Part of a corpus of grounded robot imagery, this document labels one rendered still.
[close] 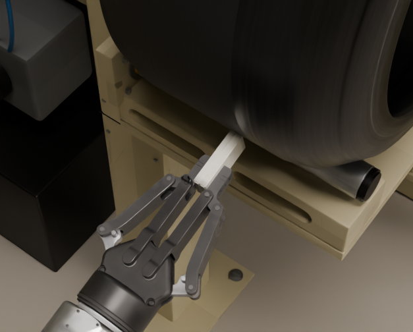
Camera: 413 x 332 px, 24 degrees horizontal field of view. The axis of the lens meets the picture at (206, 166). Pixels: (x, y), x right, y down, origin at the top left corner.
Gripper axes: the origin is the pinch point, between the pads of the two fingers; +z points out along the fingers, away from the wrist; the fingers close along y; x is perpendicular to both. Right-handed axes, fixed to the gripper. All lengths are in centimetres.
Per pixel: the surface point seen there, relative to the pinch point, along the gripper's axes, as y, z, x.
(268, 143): -5.3, 2.4, -6.6
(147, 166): 29, 8, 51
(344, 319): -3, 16, 109
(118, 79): 22.9, 6.6, 13.3
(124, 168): 34, 7, 55
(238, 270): 22, 12, 106
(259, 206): 1.0, 4.6, 23.6
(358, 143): -12.2, 7.7, -4.4
